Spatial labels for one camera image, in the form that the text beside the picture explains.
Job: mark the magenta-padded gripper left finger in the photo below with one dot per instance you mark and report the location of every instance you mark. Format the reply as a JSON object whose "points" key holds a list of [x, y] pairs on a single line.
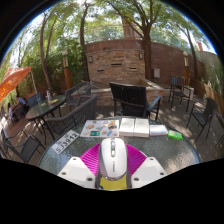
{"points": [[76, 171]]}

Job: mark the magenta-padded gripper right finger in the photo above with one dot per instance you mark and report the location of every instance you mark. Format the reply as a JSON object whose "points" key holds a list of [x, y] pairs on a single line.
{"points": [[148, 171]]}

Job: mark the white computer mouse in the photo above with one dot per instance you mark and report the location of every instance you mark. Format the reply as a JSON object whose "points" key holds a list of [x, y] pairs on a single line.
{"points": [[112, 156]]}

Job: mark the white lettered plate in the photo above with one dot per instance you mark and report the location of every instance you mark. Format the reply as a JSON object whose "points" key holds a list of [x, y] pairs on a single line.
{"points": [[65, 142]]}

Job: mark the small white box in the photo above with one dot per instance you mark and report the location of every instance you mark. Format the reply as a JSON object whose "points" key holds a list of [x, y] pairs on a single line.
{"points": [[158, 130]]}

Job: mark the white book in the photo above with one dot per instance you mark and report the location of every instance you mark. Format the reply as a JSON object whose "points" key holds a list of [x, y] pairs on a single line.
{"points": [[141, 127], [126, 126]]}

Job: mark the green packet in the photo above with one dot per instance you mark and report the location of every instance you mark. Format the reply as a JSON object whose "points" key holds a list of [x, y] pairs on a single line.
{"points": [[175, 135]]}

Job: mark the colourful printed sheet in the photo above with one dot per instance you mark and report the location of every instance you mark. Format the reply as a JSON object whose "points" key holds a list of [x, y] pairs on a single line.
{"points": [[100, 128]]}

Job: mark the black metal mesh chair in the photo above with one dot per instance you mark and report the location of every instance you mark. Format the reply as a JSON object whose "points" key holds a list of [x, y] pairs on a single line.
{"points": [[28, 146], [34, 99], [178, 83], [209, 106]]}

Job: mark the grey wicker chair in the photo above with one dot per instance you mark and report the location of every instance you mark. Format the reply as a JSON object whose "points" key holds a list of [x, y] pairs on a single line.
{"points": [[76, 115], [80, 91]]}

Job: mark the dark round patio table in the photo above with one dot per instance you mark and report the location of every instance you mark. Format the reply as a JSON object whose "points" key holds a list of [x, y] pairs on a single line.
{"points": [[45, 108]]}

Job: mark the black slatted wooden chair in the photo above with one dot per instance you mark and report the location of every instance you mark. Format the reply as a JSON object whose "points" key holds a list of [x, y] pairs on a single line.
{"points": [[128, 98]]}

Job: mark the clear drink cup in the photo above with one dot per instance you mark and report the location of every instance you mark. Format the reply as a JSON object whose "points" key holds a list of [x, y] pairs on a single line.
{"points": [[48, 96]]}

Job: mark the person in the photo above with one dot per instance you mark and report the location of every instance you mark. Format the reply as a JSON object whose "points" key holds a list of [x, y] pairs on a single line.
{"points": [[21, 101]]}

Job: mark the orange canopy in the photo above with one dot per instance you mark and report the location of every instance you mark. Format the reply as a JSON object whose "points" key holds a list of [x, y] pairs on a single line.
{"points": [[15, 80]]}

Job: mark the large forked tree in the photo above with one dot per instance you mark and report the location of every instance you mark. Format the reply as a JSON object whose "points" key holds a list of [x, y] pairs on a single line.
{"points": [[147, 50]]}

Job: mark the grey wall box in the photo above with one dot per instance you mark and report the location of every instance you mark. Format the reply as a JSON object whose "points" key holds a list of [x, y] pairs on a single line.
{"points": [[156, 73]]}

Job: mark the wooden lamp post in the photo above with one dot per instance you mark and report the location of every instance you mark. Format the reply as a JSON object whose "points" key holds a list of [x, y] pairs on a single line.
{"points": [[66, 70], [185, 68]]}

